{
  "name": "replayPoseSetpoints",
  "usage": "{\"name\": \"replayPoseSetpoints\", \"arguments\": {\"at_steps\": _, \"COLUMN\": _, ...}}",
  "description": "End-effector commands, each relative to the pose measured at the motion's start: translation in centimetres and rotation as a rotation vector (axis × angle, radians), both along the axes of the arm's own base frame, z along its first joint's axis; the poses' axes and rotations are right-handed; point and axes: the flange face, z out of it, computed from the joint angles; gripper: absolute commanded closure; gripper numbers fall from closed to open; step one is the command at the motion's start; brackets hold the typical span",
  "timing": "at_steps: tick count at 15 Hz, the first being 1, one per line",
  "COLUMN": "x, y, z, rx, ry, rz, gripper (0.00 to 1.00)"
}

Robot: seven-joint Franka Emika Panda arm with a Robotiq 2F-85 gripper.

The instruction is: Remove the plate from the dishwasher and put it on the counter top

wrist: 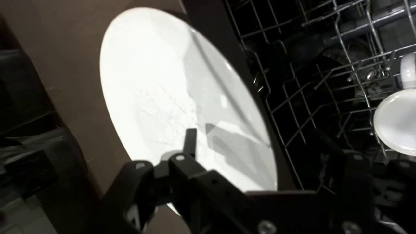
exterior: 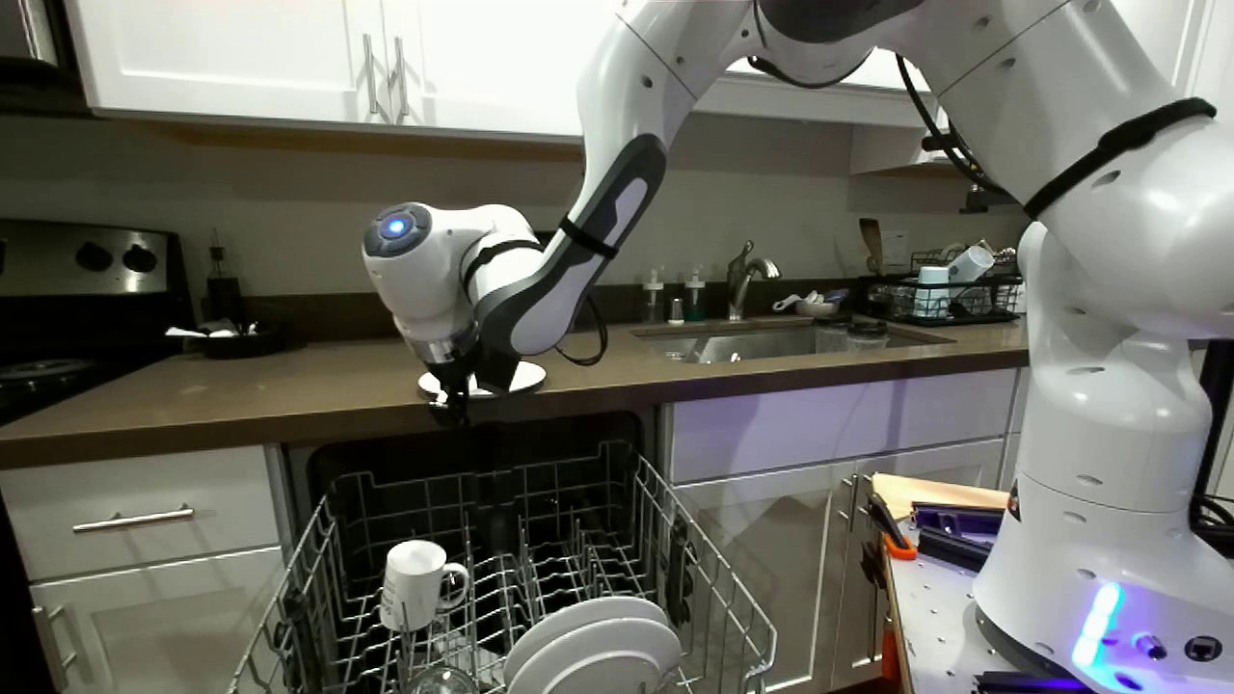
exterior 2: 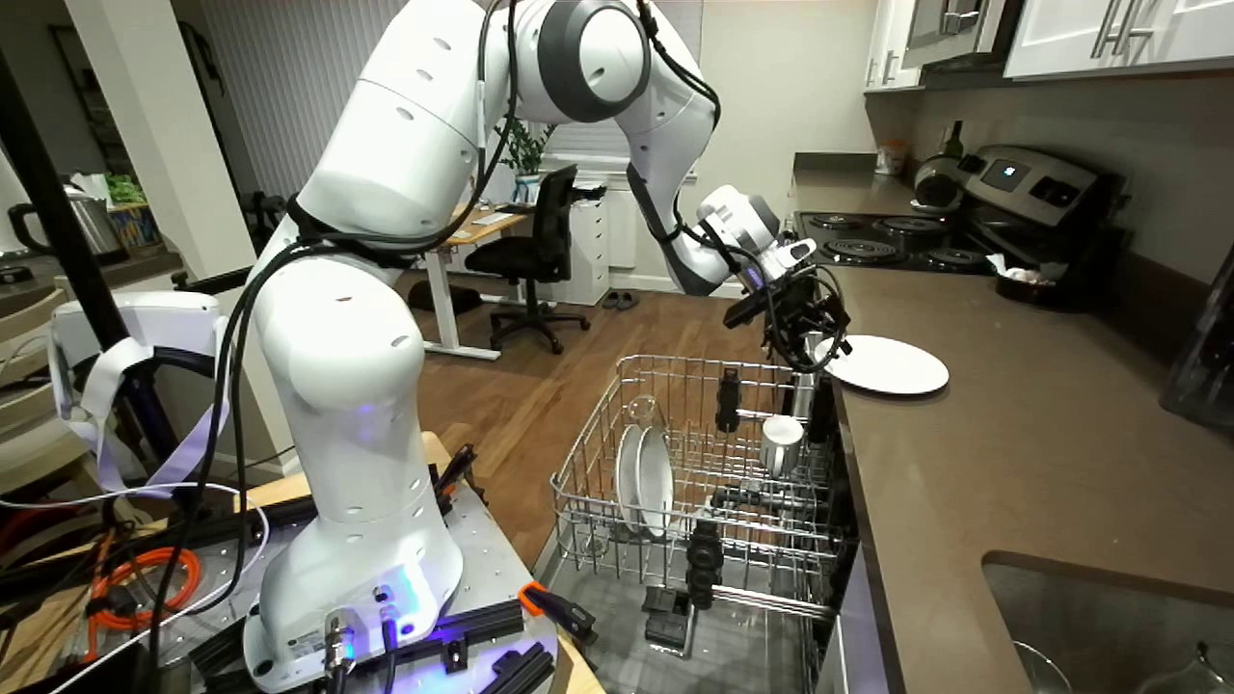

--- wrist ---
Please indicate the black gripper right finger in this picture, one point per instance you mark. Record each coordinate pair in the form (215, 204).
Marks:
(369, 195)

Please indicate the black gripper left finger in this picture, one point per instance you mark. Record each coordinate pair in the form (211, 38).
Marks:
(126, 199)

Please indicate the white round dinner plate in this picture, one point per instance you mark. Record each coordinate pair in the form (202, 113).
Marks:
(152, 86)

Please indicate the dark dishwasher tub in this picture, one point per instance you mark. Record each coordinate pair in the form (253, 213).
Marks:
(295, 56)

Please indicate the small white rack wheel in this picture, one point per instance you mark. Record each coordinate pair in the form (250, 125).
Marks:
(410, 71)

